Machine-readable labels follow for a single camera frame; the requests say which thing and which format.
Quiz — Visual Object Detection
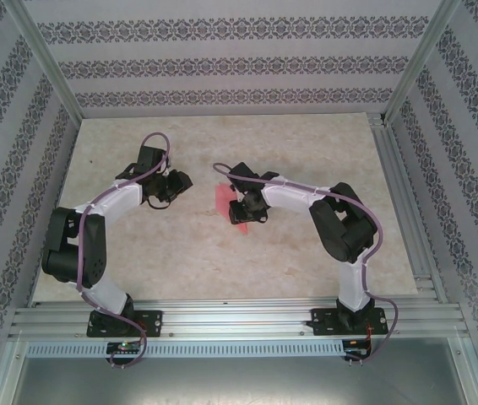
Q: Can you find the aluminium frame post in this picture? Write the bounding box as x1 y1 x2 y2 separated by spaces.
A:
384 0 462 126
4 0 84 123

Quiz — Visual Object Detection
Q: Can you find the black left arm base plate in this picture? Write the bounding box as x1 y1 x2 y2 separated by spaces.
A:
88 309 165 338

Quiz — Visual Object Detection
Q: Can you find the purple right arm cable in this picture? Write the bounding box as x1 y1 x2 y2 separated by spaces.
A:
212 162 400 367

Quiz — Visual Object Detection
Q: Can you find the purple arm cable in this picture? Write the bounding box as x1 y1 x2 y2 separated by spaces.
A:
212 162 400 367
76 132 172 370

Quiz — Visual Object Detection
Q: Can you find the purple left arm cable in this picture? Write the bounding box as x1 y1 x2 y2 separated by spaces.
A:
76 132 172 370

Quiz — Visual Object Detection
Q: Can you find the aluminium side rail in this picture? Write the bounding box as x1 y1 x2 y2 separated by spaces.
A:
367 111 449 305

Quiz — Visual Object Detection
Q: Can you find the slotted grey cable duct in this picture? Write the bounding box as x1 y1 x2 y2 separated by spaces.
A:
25 340 345 359

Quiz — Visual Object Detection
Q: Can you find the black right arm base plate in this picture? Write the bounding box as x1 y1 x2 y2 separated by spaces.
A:
311 306 388 338

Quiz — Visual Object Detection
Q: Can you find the long aluminium mounting rail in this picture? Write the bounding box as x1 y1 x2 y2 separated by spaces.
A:
8 297 470 341

